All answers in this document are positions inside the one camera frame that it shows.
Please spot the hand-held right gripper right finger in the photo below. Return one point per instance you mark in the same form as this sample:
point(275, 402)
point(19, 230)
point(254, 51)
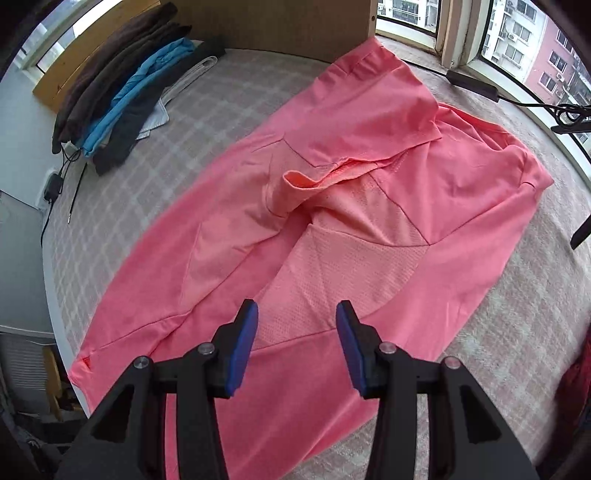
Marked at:
point(351, 350)

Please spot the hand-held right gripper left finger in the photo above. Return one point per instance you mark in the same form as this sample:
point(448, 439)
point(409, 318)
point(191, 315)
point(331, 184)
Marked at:
point(242, 350)

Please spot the pink shirt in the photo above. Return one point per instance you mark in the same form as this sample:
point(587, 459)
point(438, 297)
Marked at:
point(369, 138)

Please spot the dark red garment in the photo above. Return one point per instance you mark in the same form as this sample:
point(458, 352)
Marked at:
point(577, 387)

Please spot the black garment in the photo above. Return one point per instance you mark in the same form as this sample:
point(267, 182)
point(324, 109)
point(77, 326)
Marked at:
point(124, 134)

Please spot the white cloth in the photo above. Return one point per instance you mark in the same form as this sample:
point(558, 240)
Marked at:
point(154, 120)

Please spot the small black adapter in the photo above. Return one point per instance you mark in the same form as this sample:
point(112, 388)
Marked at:
point(53, 187)

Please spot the black tripod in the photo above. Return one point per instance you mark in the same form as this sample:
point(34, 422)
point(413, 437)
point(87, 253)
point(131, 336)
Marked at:
point(581, 236)

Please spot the blue garment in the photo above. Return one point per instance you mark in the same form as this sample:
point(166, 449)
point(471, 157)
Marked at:
point(134, 87)

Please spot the black power adapter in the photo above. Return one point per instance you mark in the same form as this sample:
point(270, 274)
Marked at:
point(471, 84)

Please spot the brown garment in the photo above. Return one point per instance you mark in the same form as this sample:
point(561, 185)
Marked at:
point(106, 60)

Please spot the yellow wooden panel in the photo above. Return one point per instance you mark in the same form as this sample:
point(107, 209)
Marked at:
point(60, 78)

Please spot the apartment buildings outside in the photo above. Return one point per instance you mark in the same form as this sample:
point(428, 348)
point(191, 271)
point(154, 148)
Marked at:
point(517, 41)

